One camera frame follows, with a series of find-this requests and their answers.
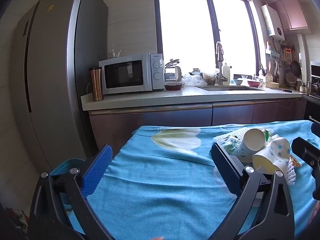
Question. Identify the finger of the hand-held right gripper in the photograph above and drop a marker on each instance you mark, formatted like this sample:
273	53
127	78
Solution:
316	129
307	152

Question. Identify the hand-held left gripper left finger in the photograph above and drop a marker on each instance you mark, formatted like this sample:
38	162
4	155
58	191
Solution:
97	170

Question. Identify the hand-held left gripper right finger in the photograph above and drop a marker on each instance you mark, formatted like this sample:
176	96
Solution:
226	170

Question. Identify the blue plastic bin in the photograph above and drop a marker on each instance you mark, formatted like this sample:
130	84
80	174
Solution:
65	165

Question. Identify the blue dotted paper cup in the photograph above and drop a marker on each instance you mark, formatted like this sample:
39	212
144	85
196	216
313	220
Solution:
272	155

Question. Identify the gold foil snack wrapper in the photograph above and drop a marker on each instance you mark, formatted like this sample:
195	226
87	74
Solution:
296	162

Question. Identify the clear green candy wrapper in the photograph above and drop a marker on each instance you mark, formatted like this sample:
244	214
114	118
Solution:
231	145

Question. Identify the white foam fruit net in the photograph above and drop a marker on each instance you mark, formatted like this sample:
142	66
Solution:
230	135
290	173

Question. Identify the patterned paper cup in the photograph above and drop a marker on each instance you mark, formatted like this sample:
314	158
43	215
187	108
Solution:
253	140

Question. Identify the green snack wrapper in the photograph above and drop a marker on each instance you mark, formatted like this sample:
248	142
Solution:
268	134

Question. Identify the blue floral tablecloth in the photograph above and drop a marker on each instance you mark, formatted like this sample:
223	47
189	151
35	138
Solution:
155	185

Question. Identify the pale yellow dish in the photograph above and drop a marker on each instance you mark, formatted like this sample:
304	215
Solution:
272	85

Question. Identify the hanging frying pan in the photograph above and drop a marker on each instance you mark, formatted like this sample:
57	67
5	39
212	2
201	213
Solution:
296	68

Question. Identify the hanging strainer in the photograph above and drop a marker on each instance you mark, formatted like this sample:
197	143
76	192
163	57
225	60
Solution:
286	64

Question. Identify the slotted spatula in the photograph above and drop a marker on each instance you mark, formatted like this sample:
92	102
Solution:
268	76

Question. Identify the brown kitchen counter cabinet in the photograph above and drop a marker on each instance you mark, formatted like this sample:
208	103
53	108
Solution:
150	117

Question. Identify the orange hanging grater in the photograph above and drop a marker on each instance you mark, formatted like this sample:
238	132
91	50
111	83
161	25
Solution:
288	54

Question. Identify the kitchen sink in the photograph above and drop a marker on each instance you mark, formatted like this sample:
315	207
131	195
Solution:
230	88

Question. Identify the copper thermos mug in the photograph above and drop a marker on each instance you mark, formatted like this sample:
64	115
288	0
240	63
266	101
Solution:
96	85

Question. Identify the small glass bowl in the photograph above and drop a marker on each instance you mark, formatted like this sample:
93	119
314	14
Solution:
244	77

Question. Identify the small white bowl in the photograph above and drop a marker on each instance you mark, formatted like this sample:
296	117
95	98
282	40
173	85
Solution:
240	82

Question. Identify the plastic bag of dark food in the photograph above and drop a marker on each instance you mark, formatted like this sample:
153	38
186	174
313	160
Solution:
210	77

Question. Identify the clear plastic bag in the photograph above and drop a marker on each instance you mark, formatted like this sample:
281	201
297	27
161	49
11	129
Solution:
192	81

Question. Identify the white soap bottle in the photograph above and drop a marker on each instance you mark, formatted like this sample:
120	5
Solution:
227	75

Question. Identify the white microwave oven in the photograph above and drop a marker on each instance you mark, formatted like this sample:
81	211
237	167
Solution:
125	75

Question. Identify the dark red lidded bowl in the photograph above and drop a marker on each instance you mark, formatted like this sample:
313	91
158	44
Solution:
173	85

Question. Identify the grey refrigerator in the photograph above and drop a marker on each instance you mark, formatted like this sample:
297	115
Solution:
55	80

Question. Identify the glass jar with dark lid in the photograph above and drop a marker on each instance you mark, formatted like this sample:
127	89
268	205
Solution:
196	72

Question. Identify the steel kitchen faucet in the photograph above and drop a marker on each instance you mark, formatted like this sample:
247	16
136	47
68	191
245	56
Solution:
220	67

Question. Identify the glass electric kettle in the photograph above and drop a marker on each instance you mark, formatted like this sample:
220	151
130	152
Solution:
172	72

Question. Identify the white water heater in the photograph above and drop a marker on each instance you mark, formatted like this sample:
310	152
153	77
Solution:
273	22

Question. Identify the small white ornament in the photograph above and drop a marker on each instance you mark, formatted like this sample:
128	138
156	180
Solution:
115	53

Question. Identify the large dark-framed window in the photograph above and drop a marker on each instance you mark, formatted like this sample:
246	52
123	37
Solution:
182	30

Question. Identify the blue wall utensil rack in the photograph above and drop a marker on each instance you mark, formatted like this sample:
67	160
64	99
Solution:
273	53

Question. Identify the pink wall cabinet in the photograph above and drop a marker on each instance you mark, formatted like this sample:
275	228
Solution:
291	12

